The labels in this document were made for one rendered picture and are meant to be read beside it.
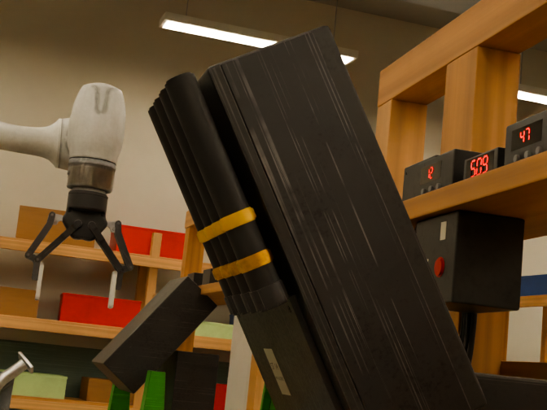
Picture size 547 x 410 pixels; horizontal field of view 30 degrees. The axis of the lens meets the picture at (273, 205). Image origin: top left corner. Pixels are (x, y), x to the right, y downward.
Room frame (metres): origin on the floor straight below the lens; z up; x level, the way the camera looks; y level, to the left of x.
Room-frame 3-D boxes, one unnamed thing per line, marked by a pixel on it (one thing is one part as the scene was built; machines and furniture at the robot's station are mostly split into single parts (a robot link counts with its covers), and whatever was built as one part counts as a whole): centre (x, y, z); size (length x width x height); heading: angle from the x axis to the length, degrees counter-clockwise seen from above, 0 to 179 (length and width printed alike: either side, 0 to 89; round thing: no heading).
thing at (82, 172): (1.92, 0.35, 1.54); 0.09 x 0.09 x 0.06
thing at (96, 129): (1.94, 0.36, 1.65); 0.13 x 0.11 x 0.16; 13
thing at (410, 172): (1.88, -0.30, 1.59); 0.15 x 0.07 x 0.07; 14
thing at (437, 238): (1.70, -0.33, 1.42); 0.17 x 0.12 x 0.15; 14
